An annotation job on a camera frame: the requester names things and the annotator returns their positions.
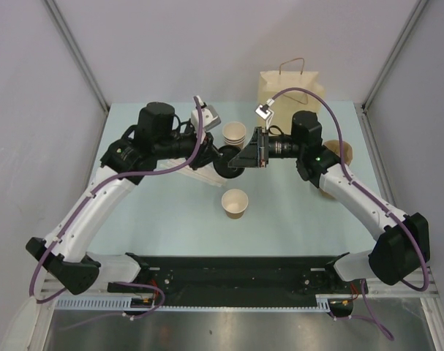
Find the aluminium frame rail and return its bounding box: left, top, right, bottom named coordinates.
left=35, top=268, right=439, bottom=298

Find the brown pulp cup carrier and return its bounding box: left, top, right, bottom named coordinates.
left=320, top=140, right=353, bottom=200

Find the black plastic cup lid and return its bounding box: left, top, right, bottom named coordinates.
left=213, top=145, right=245, bottom=179

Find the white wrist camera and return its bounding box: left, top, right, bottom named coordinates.
left=255, top=103, right=274, bottom=129
left=190, top=103, right=221, bottom=132

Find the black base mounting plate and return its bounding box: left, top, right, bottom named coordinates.
left=107, top=254, right=360, bottom=308

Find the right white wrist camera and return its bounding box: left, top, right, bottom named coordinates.
left=255, top=103, right=274, bottom=129

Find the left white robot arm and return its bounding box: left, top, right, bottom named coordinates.
left=26, top=96, right=221, bottom=295

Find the white slotted cable duct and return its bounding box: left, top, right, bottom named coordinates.
left=56, top=296, right=353, bottom=313

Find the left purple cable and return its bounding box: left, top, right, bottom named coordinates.
left=28, top=95, right=208, bottom=330

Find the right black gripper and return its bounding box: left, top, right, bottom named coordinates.
left=229, top=127, right=304, bottom=168

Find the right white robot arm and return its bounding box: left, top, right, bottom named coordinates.
left=227, top=111, right=430, bottom=293

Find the beige paper takeout bag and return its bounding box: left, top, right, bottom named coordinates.
left=257, top=58, right=325, bottom=132

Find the brown paper cup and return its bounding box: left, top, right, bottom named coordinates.
left=221, top=189, right=249, bottom=219

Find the stack of brown paper cups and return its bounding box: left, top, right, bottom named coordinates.
left=222, top=121, right=247, bottom=146

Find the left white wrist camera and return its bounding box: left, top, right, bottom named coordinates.
left=190, top=103, right=221, bottom=132

